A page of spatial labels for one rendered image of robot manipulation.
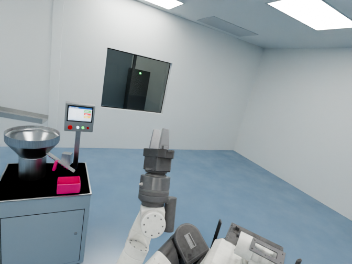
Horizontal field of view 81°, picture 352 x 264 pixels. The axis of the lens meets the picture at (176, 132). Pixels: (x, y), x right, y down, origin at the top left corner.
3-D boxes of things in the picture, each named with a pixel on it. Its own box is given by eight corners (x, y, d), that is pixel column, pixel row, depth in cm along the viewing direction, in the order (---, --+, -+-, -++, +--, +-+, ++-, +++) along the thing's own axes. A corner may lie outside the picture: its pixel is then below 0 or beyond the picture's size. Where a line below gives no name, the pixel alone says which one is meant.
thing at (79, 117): (61, 172, 184) (65, 103, 168) (61, 166, 193) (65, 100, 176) (88, 171, 195) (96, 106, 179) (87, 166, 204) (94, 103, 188)
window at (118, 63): (99, 107, 418) (106, 46, 387) (99, 107, 419) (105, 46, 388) (161, 113, 484) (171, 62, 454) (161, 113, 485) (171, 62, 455)
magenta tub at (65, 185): (56, 195, 154) (56, 185, 152) (56, 186, 164) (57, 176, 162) (79, 193, 162) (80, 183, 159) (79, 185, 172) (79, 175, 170)
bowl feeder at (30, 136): (-2, 189, 147) (-3, 140, 138) (9, 165, 177) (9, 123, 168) (74, 184, 171) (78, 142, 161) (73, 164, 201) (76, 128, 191)
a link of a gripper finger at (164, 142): (169, 129, 62) (167, 150, 61) (160, 128, 60) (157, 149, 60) (172, 129, 61) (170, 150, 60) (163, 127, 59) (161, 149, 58)
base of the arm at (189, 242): (157, 252, 78) (176, 228, 85) (183, 279, 75) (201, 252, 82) (165, 242, 67) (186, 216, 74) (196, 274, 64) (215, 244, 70)
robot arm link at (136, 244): (145, 198, 66) (124, 240, 63) (147, 205, 57) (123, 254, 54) (163, 207, 66) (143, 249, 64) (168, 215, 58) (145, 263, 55)
